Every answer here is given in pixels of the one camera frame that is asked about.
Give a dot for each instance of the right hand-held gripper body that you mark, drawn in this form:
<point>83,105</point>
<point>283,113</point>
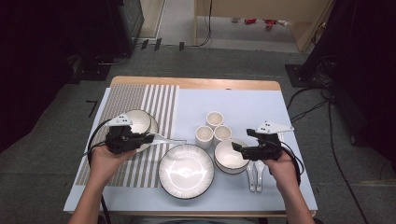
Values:
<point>267,149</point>

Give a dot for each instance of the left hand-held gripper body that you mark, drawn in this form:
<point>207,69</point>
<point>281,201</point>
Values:
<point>120,140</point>

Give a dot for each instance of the white plate with dark rim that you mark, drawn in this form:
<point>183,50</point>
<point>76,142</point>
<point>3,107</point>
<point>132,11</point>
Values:
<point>154,126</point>
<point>186,171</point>

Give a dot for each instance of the white bowl with dark rim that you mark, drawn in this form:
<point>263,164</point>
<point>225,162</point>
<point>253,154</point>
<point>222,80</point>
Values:
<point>227,155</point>
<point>232,172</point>
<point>140,121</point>

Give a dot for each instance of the bundle of white chopsticks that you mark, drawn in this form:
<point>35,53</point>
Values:
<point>281,137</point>

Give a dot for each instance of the person's left hand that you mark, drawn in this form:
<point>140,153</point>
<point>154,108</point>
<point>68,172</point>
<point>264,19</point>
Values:
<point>102,168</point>

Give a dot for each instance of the cream ceramic cup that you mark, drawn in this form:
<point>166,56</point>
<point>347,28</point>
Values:
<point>214,119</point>
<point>222,133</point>
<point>204,133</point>

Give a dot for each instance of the pale blue table sheet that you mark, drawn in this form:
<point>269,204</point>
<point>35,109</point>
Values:
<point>249,105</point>

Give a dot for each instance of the striped woven placemat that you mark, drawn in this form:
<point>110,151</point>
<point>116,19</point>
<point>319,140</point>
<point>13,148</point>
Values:
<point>124,96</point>

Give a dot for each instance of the black stand foot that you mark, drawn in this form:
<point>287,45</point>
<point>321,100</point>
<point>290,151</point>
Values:
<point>90,71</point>

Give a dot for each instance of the small red object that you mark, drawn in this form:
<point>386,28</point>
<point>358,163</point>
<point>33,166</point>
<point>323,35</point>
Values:
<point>250,21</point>
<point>270,23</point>

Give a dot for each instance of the dark equipment box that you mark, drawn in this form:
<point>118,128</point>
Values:
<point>130,25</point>

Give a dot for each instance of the small white object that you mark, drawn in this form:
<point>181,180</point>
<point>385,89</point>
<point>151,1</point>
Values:
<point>283,22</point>

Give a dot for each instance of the black curtain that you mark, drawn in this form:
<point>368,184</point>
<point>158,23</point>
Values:
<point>373,62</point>
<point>31,62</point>

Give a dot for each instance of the beige wooden cabinet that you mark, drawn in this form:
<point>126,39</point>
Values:
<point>264,7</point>

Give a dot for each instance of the black metal stand base plate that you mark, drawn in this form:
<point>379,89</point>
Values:
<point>299,76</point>

